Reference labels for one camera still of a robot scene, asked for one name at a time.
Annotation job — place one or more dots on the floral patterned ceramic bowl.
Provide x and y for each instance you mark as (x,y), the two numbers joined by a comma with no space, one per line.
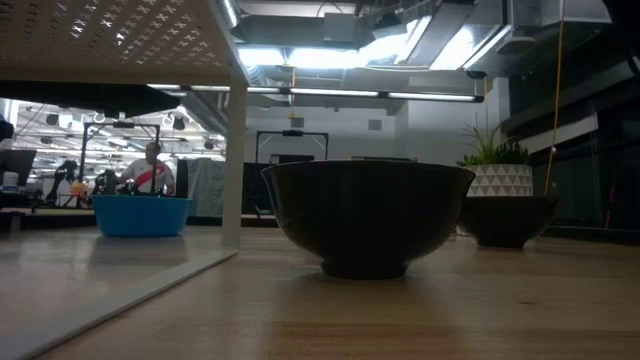
(367,215)
(507,222)

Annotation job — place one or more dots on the blue plastic mini bowl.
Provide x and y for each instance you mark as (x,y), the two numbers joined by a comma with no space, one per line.
(140,216)

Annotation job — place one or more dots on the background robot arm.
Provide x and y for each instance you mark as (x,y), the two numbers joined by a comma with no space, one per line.
(106,182)
(62,180)

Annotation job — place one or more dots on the long ceiling light strip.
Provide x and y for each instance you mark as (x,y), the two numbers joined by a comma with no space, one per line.
(330,92)

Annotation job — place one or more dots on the grey cloth cover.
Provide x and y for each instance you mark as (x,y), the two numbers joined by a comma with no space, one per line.
(205,187)

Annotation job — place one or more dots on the person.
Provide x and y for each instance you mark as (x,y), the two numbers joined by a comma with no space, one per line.
(147,175)

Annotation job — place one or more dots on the potted plant in patterned pot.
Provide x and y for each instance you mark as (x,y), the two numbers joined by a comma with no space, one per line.
(500,180)

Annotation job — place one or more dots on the white perforated metal shelf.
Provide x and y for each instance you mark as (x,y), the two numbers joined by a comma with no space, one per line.
(125,40)

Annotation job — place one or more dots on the dark computer monitor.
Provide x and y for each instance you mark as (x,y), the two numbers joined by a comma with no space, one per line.
(17,165)

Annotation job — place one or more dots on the white container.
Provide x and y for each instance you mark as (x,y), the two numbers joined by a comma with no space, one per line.
(10,181)

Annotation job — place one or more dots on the black aluminium table frame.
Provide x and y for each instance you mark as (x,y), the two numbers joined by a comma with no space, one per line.
(50,221)

